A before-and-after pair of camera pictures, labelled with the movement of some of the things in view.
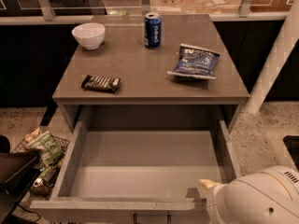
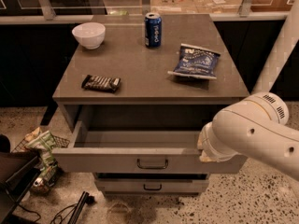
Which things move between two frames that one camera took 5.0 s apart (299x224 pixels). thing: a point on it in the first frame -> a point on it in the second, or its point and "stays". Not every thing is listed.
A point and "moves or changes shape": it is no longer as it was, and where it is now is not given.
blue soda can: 152,30 stays
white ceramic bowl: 90,35 stays
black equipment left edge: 18,172 stays
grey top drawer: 148,166 moves or changes shape
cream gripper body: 252,197 -> 207,147
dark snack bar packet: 99,83 stays
